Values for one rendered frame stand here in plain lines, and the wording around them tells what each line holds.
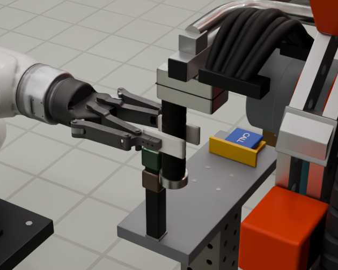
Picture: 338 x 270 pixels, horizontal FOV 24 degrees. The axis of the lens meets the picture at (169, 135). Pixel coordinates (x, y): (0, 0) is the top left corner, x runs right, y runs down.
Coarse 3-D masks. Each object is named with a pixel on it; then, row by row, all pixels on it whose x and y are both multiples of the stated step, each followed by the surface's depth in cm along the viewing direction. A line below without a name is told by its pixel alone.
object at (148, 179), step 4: (144, 172) 145; (148, 172) 145; (144, 176) 145; (148, 176) 145; (152, 176) 144; (156, 176) 144; (144, 180) 146; (148, 180) 145; (152, 180) 145; (156, 180) 144; (144, 184) 146; (148, 184) 146; (152, 184) 145; (156, 184) 145; (148, 188) 146; (152, 188) 146; (156, 188) 145; (160, 188) 145
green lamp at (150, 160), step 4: (144, 148) 142; (148, 148) 142; (144, 152) 142; (148, 152) 142; (152, 152) 141; (156, 152) 141; (160, 152) 141; (144, 156) 143; (148, 156) 142; (152, 156) 142; (156, 156) 141; (160, 156) 142; (144, 160) 143; (148, 160) 143; (152, 160) 142; (156, 160) 142; (160, 160) 142; (144, 164) 144; (148, 164) 143; (152, 164) 143; (156, 164) 142; (160, 164) 142; (152, 168) 143; (156, 168) 143; (160, 168) 143
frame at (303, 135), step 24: (312, 48) 92; (336, 48) 95; (312, 72) 91; (312, 96) 92; (336, 96) 89; (288, 120) 91; (312, 120) 90; (336, 120) 88; (288, 144) 91; (312, 144) 89; (336, 144) 90; (288, 168) 93; (312, 168) 91; (312, 192) 92
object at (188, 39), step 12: (240, 0) 110; (252, 0) 110; (264, 0) 110; (216, 12) 107; (228, 12) 108; (288, 12) 109; (300, 12) 108; (192, 24) 104; (204, 24) 104; (216, 24) 106; (312, 24) 108; (180, 36) 103; (192, 36) 102; (204, 36) 104; (180, 48) 104; (192, 48) 103; (204, 48) 105
